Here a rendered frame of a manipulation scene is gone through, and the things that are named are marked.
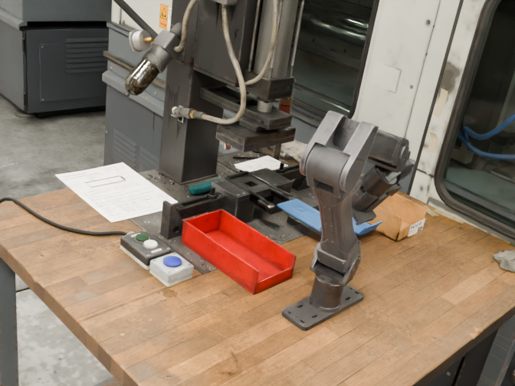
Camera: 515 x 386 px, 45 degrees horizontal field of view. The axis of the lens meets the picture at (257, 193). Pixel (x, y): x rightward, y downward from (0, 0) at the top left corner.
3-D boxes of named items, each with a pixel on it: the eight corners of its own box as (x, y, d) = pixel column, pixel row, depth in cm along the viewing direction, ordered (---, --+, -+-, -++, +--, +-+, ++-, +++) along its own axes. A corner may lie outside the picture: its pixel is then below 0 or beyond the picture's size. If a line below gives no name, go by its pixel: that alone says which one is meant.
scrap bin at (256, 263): (254, 295, 129) (257, 271, 127) (180, 242, 145) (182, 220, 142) (292, 278, 137) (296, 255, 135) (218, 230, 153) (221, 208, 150)
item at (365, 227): (363, 238, 155) (366, 227, 154) (318, 212, 165) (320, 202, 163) (380, 231, 160) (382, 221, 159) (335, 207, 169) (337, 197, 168)
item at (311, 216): (323, 233, 140) (326, 222, 139) (277, 205, 149) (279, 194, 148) (342, 227, 145) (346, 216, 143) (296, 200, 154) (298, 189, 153)
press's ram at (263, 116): (244, 165, 146) (262, 40, 134) (177, 129, 162) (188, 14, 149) (294, 152, 158) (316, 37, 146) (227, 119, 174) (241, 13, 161)
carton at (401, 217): (395, 245, 160) (402, 218, 157) (323, 205, 175) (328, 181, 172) (421, 232, 169) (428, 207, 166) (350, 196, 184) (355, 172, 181)
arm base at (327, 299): (285, 281, 121) (311, 299, 117) (347, 253, 135) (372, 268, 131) (279, 313, 125) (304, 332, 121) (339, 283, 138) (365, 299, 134)
